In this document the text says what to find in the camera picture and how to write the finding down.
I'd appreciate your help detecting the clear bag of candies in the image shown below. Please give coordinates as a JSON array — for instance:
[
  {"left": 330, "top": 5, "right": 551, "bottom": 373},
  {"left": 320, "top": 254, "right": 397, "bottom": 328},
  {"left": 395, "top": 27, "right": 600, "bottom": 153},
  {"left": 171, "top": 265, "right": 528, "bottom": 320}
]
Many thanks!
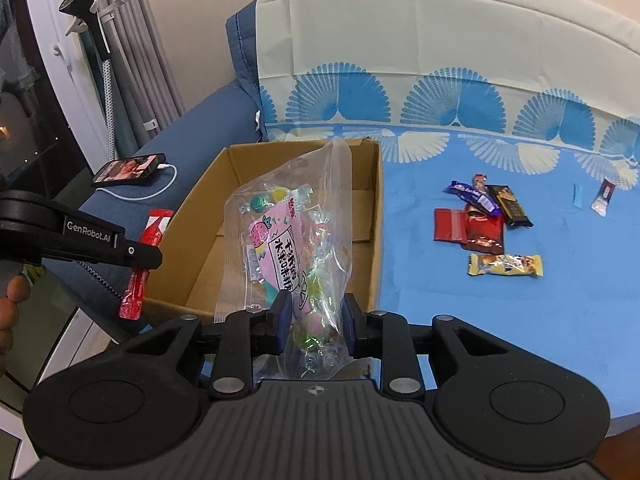
[{"left": 214, "top": 139, "right": 352, "bottom": 379}]

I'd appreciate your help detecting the red stick snack packet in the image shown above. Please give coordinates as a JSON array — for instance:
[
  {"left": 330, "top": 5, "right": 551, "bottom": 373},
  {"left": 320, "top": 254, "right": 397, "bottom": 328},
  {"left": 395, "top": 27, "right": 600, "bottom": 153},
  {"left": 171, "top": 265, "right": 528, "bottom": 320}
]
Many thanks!
[{"left": 118, "top": 208, "right": 175, "bottom": 321}]

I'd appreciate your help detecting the dark red snack pouch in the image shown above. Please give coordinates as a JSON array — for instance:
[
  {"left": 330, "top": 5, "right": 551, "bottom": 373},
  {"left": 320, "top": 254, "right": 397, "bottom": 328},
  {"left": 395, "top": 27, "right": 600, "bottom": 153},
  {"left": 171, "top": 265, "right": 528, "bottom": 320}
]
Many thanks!
[{"left": 462, "top": 205, "right": 504, "bottom": 255}]

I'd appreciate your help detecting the yellow snack bar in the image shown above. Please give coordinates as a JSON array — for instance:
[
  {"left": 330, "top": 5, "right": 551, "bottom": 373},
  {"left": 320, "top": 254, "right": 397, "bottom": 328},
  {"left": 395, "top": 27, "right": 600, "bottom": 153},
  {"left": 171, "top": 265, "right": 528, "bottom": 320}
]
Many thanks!
[{"left": 468, "top": 254, "right": 544, "bottom": 278}]

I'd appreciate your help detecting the purple chocolate bar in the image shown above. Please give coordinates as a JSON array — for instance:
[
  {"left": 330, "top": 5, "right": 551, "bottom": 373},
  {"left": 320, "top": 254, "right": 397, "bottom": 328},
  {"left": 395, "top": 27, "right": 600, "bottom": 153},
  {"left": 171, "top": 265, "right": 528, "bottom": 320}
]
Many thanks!
[{"left": 445, "top": 181, "right": 501, "bottom": 217}]

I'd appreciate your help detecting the small red candy bar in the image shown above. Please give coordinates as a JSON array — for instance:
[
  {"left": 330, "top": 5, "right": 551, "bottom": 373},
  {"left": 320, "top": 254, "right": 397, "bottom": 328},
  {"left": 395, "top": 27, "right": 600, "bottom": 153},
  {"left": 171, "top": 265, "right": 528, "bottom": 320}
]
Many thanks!
[{"left": 473, "top": 174, "right": 488, "bottom": 195}]

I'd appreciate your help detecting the black gold snack bar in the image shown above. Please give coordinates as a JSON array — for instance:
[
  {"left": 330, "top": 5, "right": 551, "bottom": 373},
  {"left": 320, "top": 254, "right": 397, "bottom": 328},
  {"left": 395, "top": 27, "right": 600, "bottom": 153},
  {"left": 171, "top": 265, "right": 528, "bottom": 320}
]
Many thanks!
[{"left": 487, "top": 184, "right": 534, "bottom": 228}]

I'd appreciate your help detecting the purple white sachet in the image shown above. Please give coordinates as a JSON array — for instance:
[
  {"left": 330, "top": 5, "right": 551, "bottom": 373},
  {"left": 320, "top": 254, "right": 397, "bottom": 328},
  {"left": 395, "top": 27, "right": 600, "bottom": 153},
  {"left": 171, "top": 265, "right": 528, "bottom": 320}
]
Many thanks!
[{"left": 590, "top": 179, "right": 616, "bottom": 218}]

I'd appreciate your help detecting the person's left hand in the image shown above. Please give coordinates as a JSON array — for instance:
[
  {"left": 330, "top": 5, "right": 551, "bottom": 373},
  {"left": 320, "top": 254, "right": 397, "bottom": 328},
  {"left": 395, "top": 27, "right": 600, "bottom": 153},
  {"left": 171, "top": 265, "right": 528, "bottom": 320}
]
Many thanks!
[{"left": 0, "top": 274, "right": 30, "bottom": 375}]

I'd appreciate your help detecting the brown cardboard box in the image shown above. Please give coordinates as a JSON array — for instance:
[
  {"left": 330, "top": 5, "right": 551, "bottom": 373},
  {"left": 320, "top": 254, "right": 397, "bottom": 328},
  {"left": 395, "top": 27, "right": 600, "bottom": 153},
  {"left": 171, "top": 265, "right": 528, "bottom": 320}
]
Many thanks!
[{"left": 142, "top": 139, "right": 384, "bottom": 326}]

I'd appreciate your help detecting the black smartphone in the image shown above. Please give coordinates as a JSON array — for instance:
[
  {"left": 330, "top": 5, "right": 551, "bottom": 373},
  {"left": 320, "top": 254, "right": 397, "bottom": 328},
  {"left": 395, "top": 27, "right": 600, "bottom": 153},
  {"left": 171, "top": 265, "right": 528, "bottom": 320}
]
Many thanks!
[{"left": 91, "top": 153, "right": 166, "bottom": 188}]

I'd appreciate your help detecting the blue sofa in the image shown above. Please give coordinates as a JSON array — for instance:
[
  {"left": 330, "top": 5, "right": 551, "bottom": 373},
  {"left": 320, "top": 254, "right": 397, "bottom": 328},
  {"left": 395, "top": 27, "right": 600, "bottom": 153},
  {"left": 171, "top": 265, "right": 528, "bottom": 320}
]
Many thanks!
[{"left": 44, "top": 2, "right": 262, "bottom": 341}]

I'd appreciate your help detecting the black white phone stand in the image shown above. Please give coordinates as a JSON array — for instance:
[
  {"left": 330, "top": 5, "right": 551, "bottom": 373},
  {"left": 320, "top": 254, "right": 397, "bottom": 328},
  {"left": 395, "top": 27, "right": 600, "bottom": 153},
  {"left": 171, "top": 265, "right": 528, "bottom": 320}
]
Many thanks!
[{"left": 57, "top": 0, "right": 153, "bottom": 162}]

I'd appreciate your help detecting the small blue wrapper piece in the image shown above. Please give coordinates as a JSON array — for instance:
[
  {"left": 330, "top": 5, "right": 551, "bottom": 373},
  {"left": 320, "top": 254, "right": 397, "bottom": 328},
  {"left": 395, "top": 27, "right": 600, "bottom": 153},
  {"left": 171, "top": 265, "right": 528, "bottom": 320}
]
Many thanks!
[{"left": 573, "top": 183, "right": 582, "bottom": 209}]

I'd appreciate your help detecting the blue white patterned sofa cover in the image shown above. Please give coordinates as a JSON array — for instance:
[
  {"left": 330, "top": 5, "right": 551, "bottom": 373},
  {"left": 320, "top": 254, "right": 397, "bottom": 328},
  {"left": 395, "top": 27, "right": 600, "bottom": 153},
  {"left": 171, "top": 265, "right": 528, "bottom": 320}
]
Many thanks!
[{"left": 255, "top": 0, "right": 639, "bottom": 419}]

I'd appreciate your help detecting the white charging cable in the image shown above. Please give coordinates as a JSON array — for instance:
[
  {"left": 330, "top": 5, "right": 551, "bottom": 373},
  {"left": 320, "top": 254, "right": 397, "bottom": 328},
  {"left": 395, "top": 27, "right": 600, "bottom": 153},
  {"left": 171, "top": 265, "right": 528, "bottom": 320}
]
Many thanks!
[{"left": 94, "top": 161, "right": 179, "bottom": 203}]

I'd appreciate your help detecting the white window frame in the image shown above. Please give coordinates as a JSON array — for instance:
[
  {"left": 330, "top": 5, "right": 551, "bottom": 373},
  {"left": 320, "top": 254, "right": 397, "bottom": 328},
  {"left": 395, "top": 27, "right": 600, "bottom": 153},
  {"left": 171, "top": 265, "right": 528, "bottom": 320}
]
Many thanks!
[{"left": 27, "top": 0, "right": 108, "bottom": 171}]

